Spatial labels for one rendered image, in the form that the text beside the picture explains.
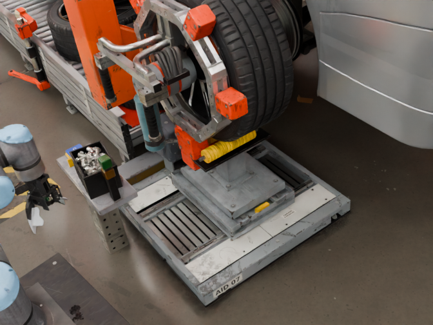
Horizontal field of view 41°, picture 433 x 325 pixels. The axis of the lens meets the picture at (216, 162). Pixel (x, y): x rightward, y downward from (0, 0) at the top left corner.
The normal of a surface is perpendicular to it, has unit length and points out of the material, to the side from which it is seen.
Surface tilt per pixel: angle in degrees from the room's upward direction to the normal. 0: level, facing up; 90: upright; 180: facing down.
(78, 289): 0
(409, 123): 90
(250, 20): 47
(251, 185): 0
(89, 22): 90
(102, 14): 90
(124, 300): 0
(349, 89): 90
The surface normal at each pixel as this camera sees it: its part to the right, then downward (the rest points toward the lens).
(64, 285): -0.11, -0.76
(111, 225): 0.58, 0.48
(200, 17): 0.24, -0.36
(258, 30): 0.40, -0.06
